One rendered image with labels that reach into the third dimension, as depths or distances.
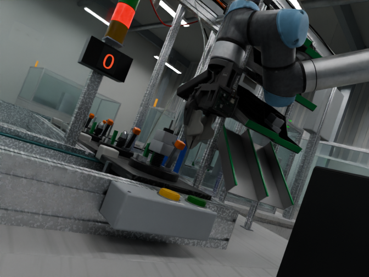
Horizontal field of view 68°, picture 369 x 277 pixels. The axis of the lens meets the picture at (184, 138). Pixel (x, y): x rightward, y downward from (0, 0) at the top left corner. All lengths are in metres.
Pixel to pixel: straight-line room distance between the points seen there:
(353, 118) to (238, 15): 9.08
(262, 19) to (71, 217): 0.53
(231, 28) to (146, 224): 0.46
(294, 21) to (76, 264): 0.56
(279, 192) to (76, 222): 0.73
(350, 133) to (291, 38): 8.93
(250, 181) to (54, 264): 0.66
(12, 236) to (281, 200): 0.81
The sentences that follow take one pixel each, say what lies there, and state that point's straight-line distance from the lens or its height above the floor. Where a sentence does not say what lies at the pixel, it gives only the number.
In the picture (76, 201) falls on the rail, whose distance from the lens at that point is 0.49.
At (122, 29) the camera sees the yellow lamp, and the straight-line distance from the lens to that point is 0.79.
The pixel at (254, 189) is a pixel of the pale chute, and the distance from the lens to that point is 0.91.
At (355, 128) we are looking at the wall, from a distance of 9.54.
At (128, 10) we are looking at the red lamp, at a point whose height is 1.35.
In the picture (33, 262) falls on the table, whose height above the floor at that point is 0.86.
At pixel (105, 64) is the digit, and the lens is 0.76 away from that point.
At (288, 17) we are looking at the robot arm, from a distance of 0.63.
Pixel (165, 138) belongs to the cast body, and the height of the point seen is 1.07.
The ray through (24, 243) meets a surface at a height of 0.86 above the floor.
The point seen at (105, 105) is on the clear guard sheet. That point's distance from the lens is 10.21.
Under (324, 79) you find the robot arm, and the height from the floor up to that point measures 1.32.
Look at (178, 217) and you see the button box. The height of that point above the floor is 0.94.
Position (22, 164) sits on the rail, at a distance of 0.46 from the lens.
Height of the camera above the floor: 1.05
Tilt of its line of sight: 3 degrees up
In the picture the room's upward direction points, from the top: 21 degrees clockwise
